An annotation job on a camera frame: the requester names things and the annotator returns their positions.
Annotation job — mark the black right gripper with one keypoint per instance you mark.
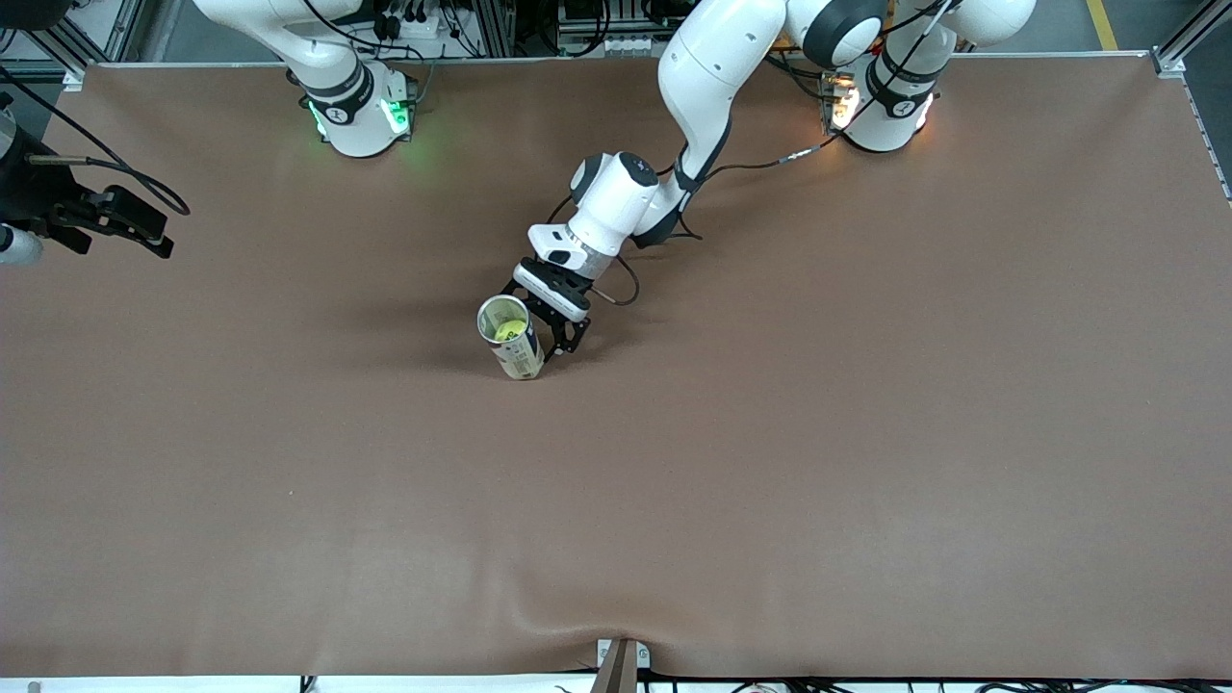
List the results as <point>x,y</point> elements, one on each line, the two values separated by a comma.
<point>29,197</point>

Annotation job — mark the yellow-green tennis ball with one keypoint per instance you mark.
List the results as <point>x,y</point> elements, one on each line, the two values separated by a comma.
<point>510,331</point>

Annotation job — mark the blue white tennis ball can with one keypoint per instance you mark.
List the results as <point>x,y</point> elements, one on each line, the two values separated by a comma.
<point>525,364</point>

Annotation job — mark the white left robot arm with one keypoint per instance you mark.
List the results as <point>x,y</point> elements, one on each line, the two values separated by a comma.
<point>722,67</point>

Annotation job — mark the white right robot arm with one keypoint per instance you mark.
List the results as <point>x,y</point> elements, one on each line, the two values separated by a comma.
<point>356,115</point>

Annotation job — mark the brown table mat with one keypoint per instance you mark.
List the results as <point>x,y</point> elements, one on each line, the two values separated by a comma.
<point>674,500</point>

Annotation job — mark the white connector strip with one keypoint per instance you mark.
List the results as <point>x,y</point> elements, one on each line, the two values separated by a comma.
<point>630,45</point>

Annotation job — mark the white power strip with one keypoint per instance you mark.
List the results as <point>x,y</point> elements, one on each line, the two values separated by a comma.
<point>423,27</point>

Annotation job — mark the silver aluminium frame profile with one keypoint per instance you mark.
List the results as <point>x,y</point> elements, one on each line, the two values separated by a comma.
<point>1167,61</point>
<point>125,29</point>
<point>496,24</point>

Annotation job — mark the grey metal clamp bracket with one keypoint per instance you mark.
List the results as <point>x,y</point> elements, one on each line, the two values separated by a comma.
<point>643,654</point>

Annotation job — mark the brown wooden post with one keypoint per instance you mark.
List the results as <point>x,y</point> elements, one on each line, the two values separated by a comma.
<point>616,674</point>

